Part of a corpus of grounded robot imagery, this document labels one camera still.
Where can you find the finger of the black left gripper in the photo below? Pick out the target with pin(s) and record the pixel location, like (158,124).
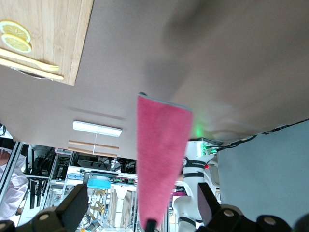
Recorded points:
(150,226)

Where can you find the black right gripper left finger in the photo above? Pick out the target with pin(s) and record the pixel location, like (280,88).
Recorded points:
(74,205)

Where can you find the pink cloth with grey backing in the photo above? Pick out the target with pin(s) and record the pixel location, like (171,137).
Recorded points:
(161,149)

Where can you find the person in white shirt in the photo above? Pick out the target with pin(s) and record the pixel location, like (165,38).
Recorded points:
(14,188)

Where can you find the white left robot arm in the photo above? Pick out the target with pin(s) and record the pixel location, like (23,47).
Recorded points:
(193,164)

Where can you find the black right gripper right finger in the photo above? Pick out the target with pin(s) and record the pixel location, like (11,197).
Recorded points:
(207,207)

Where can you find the light blue box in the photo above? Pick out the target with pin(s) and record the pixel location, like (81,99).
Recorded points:
(99,183)

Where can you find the white rack with wooden rods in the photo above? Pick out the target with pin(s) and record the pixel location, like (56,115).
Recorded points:
(96,128)

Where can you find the yellow plastic knife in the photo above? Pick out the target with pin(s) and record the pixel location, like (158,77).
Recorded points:
(29,70)

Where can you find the aluminium frame profile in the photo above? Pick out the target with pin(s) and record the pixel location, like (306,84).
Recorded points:
(12,164)

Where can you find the yellow plastic fork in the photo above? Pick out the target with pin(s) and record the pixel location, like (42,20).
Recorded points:
(24,59)

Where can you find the lemon slice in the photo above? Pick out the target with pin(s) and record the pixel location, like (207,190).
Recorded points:
(17,44)
(14,29)

